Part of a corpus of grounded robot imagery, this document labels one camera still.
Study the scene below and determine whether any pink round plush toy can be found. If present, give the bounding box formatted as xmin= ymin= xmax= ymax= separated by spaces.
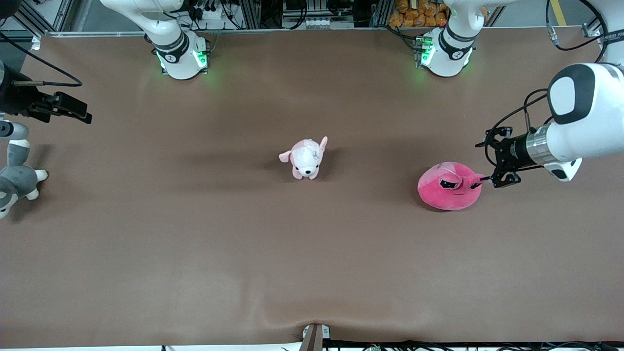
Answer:
xmin=417 ymin=162 xmax=488 ymax=212

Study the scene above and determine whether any grey white plush husky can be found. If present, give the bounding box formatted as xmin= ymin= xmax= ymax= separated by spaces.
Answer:
xmin=0 ymin=139 xmax=49 ymax=220

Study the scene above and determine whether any orange packaged goods pile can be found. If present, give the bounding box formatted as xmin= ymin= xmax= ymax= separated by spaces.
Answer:
xmin=389 ymin=0 xmax=450 ymax=28

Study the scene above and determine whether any white pink plush dog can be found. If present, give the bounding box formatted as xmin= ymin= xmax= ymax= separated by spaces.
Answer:
xmin=278 ymin=136 xmax=329 ymax=181

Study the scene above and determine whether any brown table mat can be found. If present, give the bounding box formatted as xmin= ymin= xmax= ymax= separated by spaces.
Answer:
xmin=0 ymin=27 xmax=624 ymax=349

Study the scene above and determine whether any white power strip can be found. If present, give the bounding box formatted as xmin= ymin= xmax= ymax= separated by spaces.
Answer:
xmin=282 ymin=17 xmax=338 ymax=30

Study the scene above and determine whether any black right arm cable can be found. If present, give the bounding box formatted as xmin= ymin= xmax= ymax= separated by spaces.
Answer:
xmin=0 ymin=32 xmax=83 ymax=88

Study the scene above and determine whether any aluminium frame profile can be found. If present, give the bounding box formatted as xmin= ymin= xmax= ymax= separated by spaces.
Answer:
xmin=583 ymin=0 xmax=624 ymax=39

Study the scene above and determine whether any aluminium table edge rail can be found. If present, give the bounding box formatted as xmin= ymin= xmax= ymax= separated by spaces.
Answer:
xmin=32 ymin=27 xmax=439 ymax=39

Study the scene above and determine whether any metal table edge bracket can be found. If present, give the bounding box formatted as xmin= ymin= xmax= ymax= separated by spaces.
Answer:
xmin=301 ymin=324 xmax=331 ymax=351

